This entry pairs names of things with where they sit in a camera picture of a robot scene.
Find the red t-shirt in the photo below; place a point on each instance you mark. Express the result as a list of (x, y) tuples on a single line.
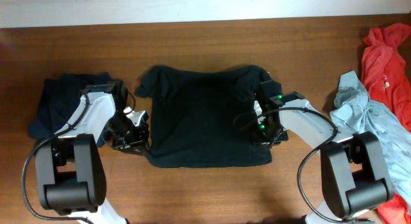
[(383, 75)]

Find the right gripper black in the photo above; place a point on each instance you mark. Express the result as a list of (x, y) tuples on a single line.
[(282, 136)]

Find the black t-shirt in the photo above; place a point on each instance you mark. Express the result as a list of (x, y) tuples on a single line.
[(196, 117)]

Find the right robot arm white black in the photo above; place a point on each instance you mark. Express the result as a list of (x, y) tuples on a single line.
[(354, 175)]

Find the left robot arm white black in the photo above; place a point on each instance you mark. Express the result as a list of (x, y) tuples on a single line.
[(70, 176)]

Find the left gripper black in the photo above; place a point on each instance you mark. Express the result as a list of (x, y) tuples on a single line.
[(142, 137)]

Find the light blue grey garment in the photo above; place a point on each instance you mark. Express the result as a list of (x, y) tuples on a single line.
[(356, 111)]

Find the folded navy blue garment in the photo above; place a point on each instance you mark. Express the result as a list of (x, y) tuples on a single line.
[(58, 101)]

